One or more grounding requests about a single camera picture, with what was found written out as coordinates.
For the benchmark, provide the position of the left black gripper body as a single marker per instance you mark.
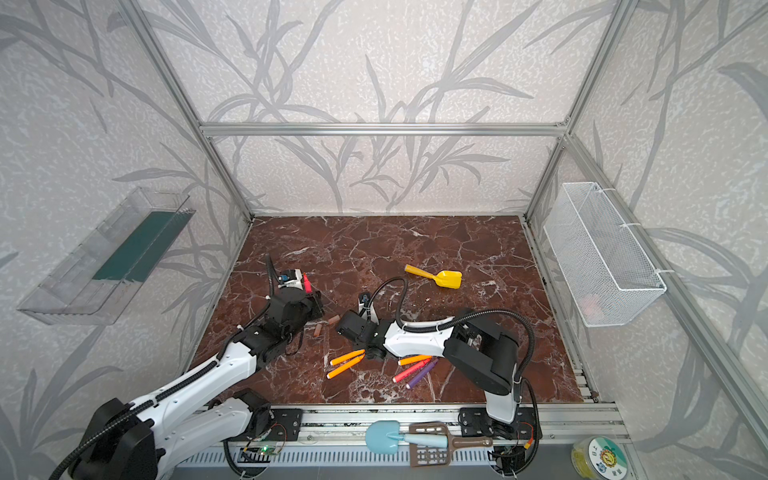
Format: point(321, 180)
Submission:
point(282, 294)

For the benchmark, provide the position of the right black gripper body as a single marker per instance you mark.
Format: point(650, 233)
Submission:
point(347, 325)

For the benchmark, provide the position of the red pink marker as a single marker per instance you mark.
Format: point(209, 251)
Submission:
point(307, 284)

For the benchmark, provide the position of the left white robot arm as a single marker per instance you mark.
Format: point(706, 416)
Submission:
point(147, 437)

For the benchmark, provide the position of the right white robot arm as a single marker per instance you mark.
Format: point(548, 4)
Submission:
point(492, 348)

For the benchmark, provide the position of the upper left orange marker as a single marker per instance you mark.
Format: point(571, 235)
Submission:
point(347, 357)

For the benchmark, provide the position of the orange marker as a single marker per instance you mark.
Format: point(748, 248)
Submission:
point(344, 367)
point(347, 357)
point(413, 359)

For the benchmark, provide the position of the right orange marker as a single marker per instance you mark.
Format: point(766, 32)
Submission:
point(413, 359)

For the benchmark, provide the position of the right pink marker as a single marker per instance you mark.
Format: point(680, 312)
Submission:
point(410, 371)

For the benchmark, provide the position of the lower left orange marker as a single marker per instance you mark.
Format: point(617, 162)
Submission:
point(344, 367)

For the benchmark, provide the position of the purple marker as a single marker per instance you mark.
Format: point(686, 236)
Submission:
point(423, 372)

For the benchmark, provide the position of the yellow toy scoop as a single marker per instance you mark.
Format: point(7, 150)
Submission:
point(444, 279)

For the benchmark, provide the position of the green tape roll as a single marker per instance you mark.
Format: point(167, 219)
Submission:
point(599, 458)

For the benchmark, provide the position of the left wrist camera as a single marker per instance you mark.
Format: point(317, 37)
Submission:
point(292, 278)

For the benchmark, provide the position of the clear plastic wall shelf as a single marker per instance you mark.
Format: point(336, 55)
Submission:
point(95, 283)

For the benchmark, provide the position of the white wire basket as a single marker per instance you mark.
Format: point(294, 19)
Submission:
point(609, 275)

